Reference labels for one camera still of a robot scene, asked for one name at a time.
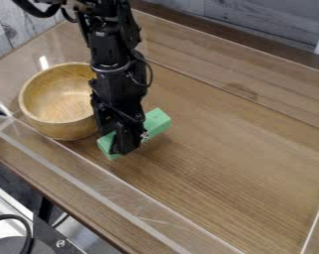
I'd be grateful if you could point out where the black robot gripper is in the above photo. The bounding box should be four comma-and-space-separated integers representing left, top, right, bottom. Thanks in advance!
88, 63, 151, 155

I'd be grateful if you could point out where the green rectangular block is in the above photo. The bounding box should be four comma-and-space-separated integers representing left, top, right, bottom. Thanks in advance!
96, 108, 172, 160

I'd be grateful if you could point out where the brown wooden bowl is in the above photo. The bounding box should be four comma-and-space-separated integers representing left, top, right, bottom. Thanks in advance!
19, 62, 98, 141

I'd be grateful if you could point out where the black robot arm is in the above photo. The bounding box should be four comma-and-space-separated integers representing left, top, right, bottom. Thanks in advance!
12, 0, 154, 155

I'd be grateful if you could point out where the clear acrylic front wall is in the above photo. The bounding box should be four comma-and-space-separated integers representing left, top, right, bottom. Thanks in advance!
0, 116, 243, 254

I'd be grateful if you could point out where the grey metal base plate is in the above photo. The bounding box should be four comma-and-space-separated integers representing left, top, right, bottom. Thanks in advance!
0, 214, 84, 254

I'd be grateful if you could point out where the black cable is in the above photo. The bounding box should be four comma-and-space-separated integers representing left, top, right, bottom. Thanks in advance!
0, 213, 38, 254

